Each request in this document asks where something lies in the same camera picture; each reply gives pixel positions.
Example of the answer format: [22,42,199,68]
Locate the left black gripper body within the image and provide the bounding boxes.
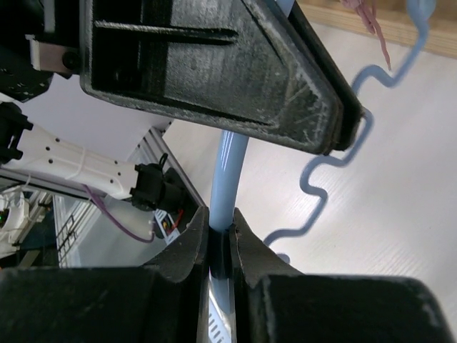
[1,1,81,102]

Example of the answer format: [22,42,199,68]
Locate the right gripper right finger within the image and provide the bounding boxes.
[229,211,455,342]

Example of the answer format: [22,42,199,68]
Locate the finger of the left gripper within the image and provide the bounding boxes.
[288,1,363,150]
[80,1,343,154]

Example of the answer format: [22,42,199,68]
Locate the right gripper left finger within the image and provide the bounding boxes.
[1,207,209,342]

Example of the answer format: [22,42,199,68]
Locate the light blue hanger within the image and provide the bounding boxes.
[206,0,436,343]

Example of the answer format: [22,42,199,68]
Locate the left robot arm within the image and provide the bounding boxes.
[1,1,363,254]

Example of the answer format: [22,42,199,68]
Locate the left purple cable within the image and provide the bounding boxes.
[81,183,158,245]

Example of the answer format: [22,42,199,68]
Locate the pink drawstring trousers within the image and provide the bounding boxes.
[339,0,391,71]

